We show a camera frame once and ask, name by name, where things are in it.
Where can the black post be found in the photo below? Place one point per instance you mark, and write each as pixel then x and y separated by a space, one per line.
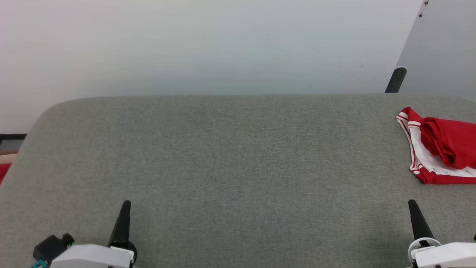
pixel 396 80

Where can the dark skirting strip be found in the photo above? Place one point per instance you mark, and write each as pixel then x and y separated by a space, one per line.
pixel 11 137

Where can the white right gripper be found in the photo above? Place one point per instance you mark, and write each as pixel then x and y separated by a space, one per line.
pixel 446 256

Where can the red object on floor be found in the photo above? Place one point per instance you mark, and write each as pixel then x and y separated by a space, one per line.
pixel 3 172

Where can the light grey panel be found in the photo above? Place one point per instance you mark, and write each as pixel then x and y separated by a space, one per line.
pixel 442 48

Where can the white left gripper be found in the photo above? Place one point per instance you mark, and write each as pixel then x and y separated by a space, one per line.
pixel 93 257

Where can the red white basketball jersey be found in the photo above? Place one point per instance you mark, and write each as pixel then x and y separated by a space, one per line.
pixel 446 141

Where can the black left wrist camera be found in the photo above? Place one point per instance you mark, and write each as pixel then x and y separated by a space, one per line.
pixel 52 247

